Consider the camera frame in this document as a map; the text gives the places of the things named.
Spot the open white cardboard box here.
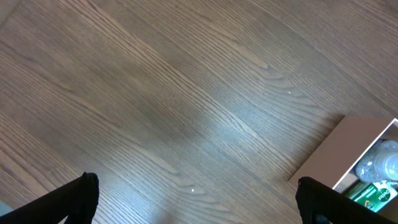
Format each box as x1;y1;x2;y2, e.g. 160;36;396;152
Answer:
287;115;398;223

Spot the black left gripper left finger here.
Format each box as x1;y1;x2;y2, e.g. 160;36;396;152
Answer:
1;172;100;224

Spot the clear spray bottle dark liquid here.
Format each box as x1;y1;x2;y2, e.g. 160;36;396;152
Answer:
355;140;397;183

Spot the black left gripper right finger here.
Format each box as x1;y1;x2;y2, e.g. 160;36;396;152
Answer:
295;177;394;224

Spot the green Dettol soap packet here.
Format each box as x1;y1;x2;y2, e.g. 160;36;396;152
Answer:
345;180;397;212

